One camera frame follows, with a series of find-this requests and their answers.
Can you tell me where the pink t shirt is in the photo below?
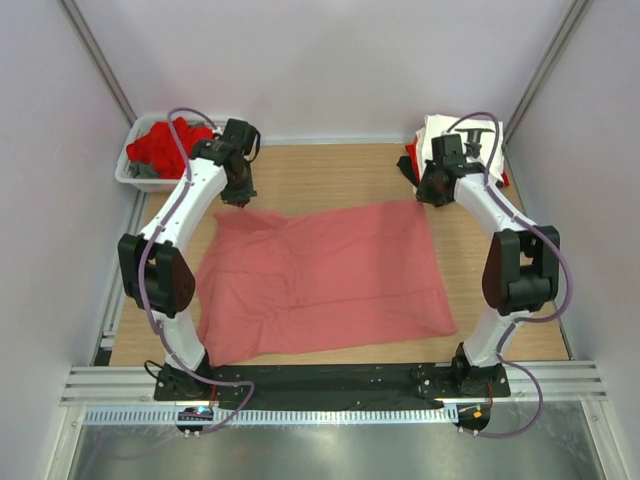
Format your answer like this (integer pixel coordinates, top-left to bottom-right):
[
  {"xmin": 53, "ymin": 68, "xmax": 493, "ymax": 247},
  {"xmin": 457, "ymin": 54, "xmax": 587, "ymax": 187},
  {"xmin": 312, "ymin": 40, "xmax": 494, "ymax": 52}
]
[{"xmin": 196, "ymin": 200, "xmax": 456, "ymax": 366}]

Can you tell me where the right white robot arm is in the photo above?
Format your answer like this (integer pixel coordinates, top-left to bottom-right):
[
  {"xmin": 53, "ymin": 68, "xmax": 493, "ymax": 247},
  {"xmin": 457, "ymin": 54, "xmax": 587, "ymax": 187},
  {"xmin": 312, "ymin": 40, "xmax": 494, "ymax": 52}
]
[{"xmin": 417, "ymin": 134, "xmax": 560, "ymax": 396}]

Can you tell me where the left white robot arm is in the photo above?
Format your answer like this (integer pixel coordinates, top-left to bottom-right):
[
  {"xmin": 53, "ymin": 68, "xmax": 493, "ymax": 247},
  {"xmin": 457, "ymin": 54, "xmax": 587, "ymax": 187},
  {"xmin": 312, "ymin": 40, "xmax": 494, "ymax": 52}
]
[{"xmin": 117, "ymin": 119, "xmax": 261, "ymax": 400}]

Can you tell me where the black folded t shirt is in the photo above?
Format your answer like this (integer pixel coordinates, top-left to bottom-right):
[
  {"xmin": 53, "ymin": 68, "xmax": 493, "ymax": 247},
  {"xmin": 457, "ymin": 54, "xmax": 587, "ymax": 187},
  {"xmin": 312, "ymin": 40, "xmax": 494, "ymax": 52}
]
[{"xmin": 396, "ymin": 155, "xmax": 420, "ymax": 187}]

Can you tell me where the red folded t shirt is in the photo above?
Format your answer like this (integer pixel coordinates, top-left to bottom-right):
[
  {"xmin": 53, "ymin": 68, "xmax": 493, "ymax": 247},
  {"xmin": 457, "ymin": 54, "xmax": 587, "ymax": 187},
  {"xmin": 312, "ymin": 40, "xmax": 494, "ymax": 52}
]
[{"xmin": 405, "ymin": 143, "xmax": 510, "ymax": 188}]

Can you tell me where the white folded printed t shirt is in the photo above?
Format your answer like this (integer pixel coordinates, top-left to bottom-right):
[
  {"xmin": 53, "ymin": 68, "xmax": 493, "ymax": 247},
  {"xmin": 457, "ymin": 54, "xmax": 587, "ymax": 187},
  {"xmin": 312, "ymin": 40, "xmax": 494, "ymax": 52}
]
[{"xmin": 413, "ymin": 114, "xmax": 508, "ymax": 185}]

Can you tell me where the red crumpled t shirt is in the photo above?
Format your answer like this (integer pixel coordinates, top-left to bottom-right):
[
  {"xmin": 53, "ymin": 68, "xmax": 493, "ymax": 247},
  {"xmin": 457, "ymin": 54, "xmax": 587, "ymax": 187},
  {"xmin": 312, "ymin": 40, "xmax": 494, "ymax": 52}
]
[{"xmin": 125, "ymin": 116, "xmax": 216, "ymax": 179}]

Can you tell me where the white plastic basket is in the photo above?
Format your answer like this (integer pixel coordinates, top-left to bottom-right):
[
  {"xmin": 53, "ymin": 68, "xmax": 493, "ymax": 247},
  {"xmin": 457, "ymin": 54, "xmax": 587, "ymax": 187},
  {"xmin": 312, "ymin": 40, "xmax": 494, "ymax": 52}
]
[{"xmin": 114, "ymin": 112, "xmax": 227, "ymax": 193}]

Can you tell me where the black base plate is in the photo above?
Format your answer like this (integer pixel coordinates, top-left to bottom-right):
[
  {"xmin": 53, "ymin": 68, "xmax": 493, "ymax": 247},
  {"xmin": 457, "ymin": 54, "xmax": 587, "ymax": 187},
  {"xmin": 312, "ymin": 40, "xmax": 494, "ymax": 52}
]
[{"xmin": 153, "ymin": 363, "xmax": 511, "ymax": 412}]

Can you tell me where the grey cable duct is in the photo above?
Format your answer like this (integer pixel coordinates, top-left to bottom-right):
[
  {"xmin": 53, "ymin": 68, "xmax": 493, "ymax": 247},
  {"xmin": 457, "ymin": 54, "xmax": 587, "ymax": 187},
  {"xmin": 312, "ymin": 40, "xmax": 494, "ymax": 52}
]
[{"xmin": 84, "ymin": 404, "xmax": 458, "ymax": 427}]

